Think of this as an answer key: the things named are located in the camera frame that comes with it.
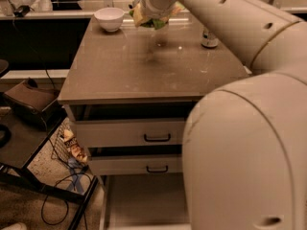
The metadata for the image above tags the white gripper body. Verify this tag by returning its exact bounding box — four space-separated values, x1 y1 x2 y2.
140 0 176 18

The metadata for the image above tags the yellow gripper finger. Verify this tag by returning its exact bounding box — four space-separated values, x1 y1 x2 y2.
162 2 185 23
132 4 150 27

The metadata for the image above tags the green rice chip bag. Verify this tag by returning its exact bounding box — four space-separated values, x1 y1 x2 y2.
129 10 168 30

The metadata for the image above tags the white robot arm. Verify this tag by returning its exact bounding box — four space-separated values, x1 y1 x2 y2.
140 0 307 230

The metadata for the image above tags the grey drawer cabinet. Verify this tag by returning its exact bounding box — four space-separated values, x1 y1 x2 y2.
57 11 253 230

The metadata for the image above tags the snack bag in basket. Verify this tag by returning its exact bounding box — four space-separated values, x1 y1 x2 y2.
63 129 87 163

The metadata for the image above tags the open bottom drawer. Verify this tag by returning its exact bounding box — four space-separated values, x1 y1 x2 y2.
99 173 191 230

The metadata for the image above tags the white ceramic bowl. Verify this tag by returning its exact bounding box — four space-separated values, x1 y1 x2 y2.
94 8 124 32

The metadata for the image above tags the white green soda can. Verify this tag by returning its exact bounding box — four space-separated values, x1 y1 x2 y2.
201 28 219 48

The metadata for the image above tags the black power adapter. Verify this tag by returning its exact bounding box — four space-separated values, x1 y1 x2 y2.
13 5 30 17

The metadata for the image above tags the black side table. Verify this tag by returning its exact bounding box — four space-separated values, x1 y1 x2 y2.
0 108 98 230

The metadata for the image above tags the top drawer with black handle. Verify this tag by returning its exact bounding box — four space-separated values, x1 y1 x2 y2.
70 119 185 148

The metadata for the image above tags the drawer with black handle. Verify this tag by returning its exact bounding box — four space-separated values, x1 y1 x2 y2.
70 119 185 148
88 154 182 175

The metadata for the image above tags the wire mesh basket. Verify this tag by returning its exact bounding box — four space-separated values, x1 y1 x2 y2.
52 119 87 168

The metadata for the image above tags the middle drawer with black handle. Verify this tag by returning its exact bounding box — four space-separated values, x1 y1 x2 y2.
88 154 182 175

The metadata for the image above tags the black floor cable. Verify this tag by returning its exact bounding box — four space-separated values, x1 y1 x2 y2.
40 166 94 230

